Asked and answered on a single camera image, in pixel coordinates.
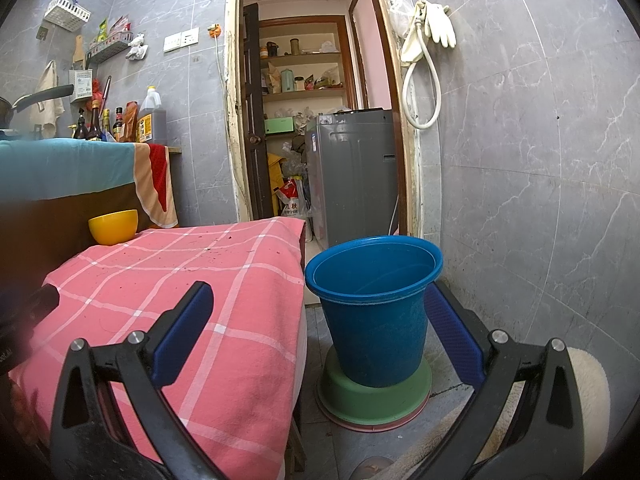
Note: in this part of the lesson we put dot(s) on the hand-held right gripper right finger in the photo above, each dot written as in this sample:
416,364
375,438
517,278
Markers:
452,335

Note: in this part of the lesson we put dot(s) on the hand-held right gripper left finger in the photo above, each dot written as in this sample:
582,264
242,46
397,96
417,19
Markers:
182,330

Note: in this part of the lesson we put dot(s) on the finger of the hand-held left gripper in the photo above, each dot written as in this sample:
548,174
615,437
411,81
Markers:
44,305

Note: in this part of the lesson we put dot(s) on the blue plastic bucket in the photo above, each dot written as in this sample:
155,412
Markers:
375,340

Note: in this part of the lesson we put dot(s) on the pink plaid tablecloth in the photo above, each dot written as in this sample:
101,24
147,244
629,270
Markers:
225,270

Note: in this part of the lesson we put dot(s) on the green plastic basin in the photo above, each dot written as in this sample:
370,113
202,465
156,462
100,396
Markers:
375,400

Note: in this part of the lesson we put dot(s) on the yellow bowl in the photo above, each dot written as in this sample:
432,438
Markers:
114,227

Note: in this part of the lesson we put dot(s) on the blue brown striped cloth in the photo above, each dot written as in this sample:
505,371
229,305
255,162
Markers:
60,165

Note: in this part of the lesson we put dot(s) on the red white sack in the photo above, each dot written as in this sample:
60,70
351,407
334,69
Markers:
291,200

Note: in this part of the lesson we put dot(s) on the yellow bag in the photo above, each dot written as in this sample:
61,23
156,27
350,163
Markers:
276,180

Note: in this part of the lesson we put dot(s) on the dark sauce bottle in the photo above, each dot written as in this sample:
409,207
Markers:
119,127
95,127

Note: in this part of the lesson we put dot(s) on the grey washing machine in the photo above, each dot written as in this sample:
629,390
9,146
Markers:
350,175

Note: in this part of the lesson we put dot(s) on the orange snack packet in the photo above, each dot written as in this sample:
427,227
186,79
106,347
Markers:
131,122

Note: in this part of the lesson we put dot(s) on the beige hanging towel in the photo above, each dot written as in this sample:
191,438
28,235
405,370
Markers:
50,100

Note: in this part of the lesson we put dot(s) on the black frying pan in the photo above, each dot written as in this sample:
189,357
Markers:
45,96

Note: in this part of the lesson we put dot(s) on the large oil bottle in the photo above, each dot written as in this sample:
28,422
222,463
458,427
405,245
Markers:
152,122

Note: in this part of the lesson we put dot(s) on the green box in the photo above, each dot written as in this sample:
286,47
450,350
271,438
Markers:
279,126

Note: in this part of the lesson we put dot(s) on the dark brown door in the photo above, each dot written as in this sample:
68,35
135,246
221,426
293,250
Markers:
255,110

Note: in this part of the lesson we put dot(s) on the wooden cutting board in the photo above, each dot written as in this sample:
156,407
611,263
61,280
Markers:
79,55

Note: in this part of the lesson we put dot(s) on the green canister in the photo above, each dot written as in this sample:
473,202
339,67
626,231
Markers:
287,81

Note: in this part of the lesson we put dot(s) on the crumpled white plastic bag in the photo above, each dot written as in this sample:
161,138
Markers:
137,47

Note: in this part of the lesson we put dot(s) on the cream rubber glove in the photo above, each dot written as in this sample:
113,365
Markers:
441,25
412,42

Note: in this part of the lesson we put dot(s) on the wooden shelf unit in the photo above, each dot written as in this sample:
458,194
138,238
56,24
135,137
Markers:
305,57

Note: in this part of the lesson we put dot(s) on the orange plug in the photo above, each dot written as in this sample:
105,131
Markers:
215,31

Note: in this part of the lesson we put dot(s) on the brown canister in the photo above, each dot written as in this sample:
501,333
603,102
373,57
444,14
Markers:
295,47

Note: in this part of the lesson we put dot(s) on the clear plastic bag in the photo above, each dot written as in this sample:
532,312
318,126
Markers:
401,15

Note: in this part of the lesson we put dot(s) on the white wall box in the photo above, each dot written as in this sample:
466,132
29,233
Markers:
81,85

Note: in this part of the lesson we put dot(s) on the door frame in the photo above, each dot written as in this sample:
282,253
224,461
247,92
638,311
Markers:
231,110

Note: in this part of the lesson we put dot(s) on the white wall switch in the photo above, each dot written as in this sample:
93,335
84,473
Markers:
172,43

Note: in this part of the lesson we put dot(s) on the white plastic wall basket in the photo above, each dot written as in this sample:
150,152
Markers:
67,14

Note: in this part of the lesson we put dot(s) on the white wall socket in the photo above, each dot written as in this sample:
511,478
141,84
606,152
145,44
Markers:
190,37

